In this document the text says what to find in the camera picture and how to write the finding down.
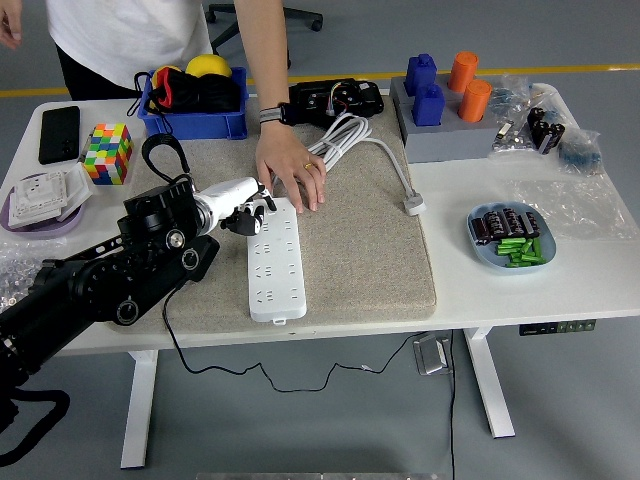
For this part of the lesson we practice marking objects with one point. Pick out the person's left hand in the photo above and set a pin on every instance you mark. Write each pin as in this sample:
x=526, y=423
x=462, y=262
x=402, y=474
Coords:
x=290, y=160

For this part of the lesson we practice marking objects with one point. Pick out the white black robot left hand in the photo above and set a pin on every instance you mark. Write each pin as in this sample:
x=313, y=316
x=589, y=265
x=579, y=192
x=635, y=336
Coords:
x=230, y=195

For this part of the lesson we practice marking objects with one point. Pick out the person's right hand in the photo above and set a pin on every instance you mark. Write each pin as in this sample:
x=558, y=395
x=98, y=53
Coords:
x=10, y=22

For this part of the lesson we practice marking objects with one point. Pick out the person's left forearm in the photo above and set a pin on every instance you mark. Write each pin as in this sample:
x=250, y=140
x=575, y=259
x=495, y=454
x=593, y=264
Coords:
x=260, y=50

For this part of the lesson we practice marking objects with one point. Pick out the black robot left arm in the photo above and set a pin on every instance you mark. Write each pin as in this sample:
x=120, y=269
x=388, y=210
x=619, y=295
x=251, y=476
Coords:
x=100, y=285

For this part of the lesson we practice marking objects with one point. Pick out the black grey wristwatch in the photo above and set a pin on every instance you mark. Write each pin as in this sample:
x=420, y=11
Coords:
x=272, y=114

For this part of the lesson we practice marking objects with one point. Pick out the blue plastic bin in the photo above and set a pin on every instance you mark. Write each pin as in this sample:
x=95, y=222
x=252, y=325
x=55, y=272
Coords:
x=200, y=125

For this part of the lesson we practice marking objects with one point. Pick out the plain black pouch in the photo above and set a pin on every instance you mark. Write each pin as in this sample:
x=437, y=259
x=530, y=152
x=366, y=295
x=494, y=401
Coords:
x=220, y=92

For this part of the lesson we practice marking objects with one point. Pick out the person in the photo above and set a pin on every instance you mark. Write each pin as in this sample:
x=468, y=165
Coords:
x=125, y=30

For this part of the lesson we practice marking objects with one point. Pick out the grey-beige fabric mat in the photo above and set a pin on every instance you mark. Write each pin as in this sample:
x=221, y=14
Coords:
x=360, y=260

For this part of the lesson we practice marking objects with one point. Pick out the black smartphone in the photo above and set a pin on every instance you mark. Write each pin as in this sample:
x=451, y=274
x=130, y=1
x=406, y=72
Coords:
x=59, y=135

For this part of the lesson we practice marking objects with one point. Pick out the yellow ball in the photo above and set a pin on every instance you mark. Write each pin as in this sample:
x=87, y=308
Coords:
x=207, y=64

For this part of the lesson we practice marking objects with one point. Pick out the multicoloured puzzle cube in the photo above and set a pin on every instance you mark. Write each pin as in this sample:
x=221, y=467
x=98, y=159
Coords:
x=107, y=152

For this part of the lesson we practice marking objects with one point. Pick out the black office chair base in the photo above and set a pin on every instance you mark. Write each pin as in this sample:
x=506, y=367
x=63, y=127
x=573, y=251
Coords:
x=305, y=16

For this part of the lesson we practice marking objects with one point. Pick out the blue plastic block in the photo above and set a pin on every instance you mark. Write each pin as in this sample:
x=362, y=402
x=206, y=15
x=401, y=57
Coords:
x=428, y=107
x=420, y=75

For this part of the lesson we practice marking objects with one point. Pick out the grey holder block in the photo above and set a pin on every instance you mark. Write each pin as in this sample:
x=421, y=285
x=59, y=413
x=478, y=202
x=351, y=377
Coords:
x=445, y=145
x=447, y=95

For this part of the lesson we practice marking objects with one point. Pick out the large white socket panel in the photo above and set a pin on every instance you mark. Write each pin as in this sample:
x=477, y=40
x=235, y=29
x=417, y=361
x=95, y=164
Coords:
x=37, y=200

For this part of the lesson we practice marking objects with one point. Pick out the orange plastic cylinder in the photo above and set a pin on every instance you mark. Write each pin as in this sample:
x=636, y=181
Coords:
x=475, y=102
x=462, y=72

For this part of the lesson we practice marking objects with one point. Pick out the purple round plate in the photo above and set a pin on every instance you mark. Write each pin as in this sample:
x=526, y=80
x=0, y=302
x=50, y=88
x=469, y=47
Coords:
x=40, y=231

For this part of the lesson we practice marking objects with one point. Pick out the black capacitor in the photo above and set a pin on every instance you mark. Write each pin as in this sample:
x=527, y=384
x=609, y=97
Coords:
x=495, y=223
x=533, y=224
x=513, y=222
x=481, y=230

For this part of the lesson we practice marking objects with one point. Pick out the light blue plate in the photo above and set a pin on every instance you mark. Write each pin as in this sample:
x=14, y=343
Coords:
x=482, y=255

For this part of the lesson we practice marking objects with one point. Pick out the bubble bag of metal parts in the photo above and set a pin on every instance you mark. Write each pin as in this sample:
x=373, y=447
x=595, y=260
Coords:
x=20, y=270

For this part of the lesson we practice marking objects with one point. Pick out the clear bag of metal parts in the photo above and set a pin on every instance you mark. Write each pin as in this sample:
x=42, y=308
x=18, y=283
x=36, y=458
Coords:
x=515, y=142

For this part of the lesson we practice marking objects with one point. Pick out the clear bag of small parts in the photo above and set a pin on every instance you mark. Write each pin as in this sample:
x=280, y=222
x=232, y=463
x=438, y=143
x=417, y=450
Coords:
x=512, y=95

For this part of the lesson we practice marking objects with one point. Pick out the white table leg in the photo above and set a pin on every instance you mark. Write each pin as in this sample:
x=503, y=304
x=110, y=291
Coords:
x=137, y=410
x=492, y=390

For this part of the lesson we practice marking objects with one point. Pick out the green cylinder piece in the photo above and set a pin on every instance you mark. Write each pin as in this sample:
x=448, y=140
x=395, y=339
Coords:
x=525, y=264
x=538, y=248
x=520, y=256
x=510, y=244

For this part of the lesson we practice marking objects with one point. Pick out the silver metal box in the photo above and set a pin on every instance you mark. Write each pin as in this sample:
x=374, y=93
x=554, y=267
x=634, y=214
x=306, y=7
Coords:
x=430, y=355

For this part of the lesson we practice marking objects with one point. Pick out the clear bag of black capacitors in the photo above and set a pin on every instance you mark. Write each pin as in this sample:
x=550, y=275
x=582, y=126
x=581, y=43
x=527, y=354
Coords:
x=547, y=132

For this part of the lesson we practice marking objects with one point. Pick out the empty clear plastic bag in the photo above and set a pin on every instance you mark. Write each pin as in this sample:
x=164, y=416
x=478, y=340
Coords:
x=575, y=210

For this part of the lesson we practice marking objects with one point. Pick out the clear bag of blue parts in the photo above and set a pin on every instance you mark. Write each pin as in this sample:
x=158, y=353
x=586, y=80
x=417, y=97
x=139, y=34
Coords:
x=582, y=155

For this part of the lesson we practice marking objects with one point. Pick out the black table control panel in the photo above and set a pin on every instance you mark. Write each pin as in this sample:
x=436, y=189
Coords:
x=557, y=327

